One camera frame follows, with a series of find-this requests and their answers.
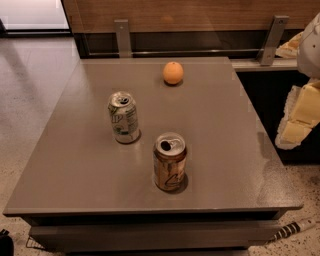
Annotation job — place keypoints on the orange soda can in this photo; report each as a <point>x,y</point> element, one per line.
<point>169,156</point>

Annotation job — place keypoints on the green white soda can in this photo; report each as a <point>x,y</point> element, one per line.
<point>123,116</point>

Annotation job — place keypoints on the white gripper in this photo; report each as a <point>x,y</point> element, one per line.
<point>310,53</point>

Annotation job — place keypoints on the black object bottom left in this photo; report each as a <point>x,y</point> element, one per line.
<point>6,244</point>

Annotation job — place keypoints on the left metal bracket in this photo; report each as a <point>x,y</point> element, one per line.
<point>123,38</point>

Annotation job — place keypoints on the right metal bracket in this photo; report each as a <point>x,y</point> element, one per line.
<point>267,53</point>

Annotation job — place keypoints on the metal rail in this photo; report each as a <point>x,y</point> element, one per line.
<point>238,53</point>

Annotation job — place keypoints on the metal bracket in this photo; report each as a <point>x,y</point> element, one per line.
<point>123,38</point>
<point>267,53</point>

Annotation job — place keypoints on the wooden wall panel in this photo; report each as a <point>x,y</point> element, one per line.
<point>98,16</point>

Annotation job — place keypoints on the orange fruit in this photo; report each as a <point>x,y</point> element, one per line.
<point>173,73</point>

